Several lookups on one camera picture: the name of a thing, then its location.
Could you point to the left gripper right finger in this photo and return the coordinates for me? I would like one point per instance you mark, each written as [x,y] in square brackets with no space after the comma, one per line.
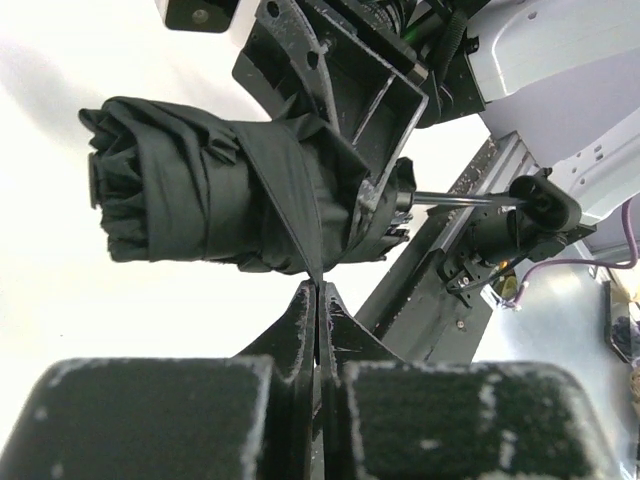
[465,390]

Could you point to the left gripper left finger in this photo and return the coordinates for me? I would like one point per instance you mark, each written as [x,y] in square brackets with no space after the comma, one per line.
[244,417]

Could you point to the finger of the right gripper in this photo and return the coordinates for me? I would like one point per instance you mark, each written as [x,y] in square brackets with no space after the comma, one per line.
[390,115]
[289,63]

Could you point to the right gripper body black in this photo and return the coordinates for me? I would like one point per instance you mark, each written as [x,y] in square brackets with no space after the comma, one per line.
[366,42]

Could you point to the black folding umbrella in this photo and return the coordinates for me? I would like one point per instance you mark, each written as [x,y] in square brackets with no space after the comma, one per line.
[177,183]

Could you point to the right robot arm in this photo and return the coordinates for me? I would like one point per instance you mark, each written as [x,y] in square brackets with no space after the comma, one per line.
[538,68]

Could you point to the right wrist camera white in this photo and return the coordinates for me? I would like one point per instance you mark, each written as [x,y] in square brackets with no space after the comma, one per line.
[230,19]

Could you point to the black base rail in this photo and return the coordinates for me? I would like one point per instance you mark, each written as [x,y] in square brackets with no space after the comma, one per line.
[450,280]

